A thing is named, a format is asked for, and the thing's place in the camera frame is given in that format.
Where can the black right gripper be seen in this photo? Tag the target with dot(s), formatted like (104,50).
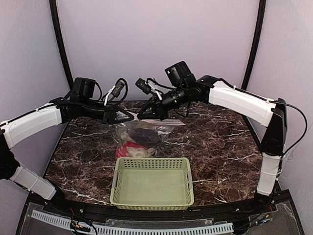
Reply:
(161,110)

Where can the clear zip top bag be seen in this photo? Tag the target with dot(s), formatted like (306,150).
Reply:
(163,129)

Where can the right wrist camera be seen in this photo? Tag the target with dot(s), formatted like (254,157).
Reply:
(147,89)

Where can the white cauliflower toy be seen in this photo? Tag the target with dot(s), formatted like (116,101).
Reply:
(138,152)

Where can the black left frame post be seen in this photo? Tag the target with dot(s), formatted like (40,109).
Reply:
(60,42)

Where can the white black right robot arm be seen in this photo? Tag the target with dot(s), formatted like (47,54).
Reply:
(270,113)

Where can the green plastic basket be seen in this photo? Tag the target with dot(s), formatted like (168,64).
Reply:
(152,184)

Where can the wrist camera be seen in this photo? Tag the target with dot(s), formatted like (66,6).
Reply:
(115,91)
(147,89)

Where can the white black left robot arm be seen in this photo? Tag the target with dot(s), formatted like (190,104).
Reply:
(77,103)

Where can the black front rail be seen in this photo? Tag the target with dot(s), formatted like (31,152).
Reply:
(232,212)

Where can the black frame post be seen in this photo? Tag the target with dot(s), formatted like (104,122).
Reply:
(60,42)
(255,43)

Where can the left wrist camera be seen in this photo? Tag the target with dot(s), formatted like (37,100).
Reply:
(115,91)

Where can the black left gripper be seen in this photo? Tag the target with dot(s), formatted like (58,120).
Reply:
(109,116)

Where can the purple eggplant toy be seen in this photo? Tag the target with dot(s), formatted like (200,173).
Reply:
(146,137)

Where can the black right frame post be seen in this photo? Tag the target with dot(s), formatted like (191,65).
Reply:
(255,43)

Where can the white cable duct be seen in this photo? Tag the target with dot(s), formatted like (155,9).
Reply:
(119,227)

